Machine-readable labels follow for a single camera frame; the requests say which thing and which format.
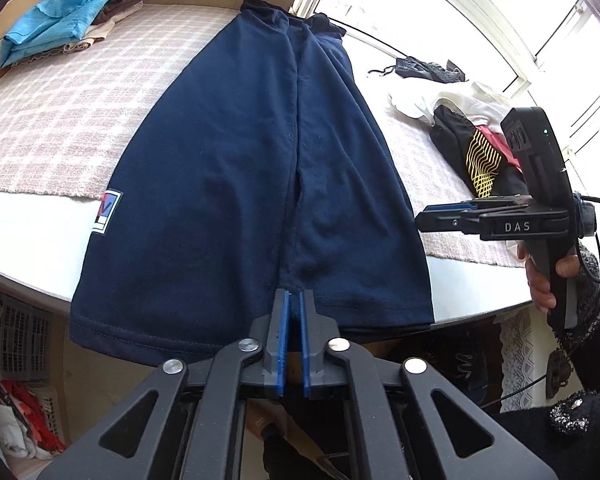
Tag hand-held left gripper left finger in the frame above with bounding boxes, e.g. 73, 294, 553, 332
40, 287, 293, 480

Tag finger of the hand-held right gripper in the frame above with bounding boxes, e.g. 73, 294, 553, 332
415, 204, 484, 234
460, 195, 531, 214

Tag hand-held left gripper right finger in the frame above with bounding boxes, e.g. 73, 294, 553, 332
299, 289, 556, 480

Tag navy blue shorts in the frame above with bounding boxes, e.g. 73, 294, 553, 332
66, 0, 436, 368

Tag person's right forearm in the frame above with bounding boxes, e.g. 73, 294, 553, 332
490, 240, 600, 480

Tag person's right hand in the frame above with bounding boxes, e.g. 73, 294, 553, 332
517, 243, 582, 314

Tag red cloth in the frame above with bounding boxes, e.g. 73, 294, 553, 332
472, 124, 525, 170

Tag black garment with yellow print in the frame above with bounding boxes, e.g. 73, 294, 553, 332
429, 104, 532, 200

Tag white garment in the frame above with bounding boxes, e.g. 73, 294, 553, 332
388, 79, 515, 127

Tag white lace cloth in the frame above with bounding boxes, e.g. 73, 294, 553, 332
499, 309, 549, 405

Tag grey plastic laundry basket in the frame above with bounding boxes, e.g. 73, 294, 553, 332
0, 379, 67, 462

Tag beige folded garment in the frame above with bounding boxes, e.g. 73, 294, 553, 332
60, 4, 145, 57

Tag brown folded garment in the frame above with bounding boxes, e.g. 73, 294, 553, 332
91, 0, 150, 27

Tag dark grey drawstring shorts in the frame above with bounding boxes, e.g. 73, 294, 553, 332
367, 56, 469, 84

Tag white window frame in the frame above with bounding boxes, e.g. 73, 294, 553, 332
289, 0, 600, 162

